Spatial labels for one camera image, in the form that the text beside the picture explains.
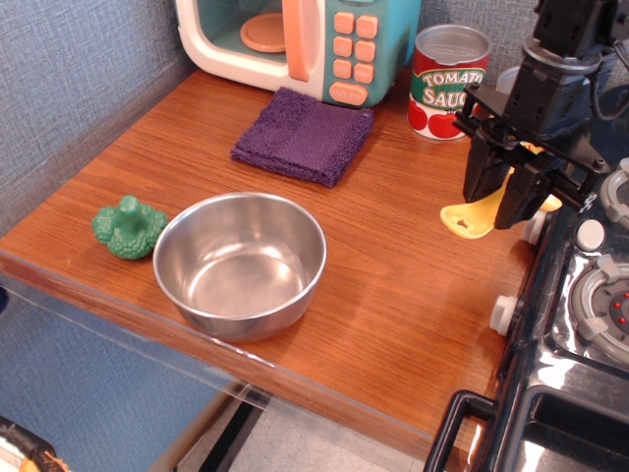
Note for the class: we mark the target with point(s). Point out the white stove knob lower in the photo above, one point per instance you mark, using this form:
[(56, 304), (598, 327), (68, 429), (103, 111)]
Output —
[(502, 314)]

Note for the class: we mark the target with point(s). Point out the purple folded cloth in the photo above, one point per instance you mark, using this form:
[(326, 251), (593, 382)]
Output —
[(297, 136)]

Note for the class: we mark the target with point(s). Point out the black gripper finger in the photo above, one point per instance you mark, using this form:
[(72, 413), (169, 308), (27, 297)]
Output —
[(527, 190), (487, 167)]

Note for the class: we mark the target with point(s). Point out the tomato sauce can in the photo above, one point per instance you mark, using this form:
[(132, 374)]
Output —
[(447, 57)]

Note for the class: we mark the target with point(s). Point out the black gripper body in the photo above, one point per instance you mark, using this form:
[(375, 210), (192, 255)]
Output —
[(545, 116)]

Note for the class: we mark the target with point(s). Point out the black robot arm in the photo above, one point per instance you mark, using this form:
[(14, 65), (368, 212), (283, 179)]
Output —
[(589, 31)]

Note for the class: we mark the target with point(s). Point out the yellow plastic brush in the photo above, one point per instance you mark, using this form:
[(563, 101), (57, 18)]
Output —
[(474, 220)]

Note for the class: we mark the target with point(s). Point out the black toy stove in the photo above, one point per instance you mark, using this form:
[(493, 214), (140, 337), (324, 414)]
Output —
[(562, 401)]

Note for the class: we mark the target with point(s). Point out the toy microwave oven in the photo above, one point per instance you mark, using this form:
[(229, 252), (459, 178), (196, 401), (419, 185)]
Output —
[(346, 53)]

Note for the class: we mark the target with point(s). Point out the green toy broccoli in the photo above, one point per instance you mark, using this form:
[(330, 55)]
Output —
[(130, 229)]

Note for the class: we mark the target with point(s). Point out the stainless steel bowl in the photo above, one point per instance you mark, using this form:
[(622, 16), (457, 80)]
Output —
[(241, 267)]

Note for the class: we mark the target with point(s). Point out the white stove knob middle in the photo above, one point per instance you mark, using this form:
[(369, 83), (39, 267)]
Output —
[(532, 230)]

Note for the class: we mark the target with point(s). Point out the white stove knob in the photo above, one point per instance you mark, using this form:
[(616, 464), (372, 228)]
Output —
[(502, 314), (532, 230)]

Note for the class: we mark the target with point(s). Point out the pineapple slices can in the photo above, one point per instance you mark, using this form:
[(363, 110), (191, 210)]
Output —
[(506, 80)]

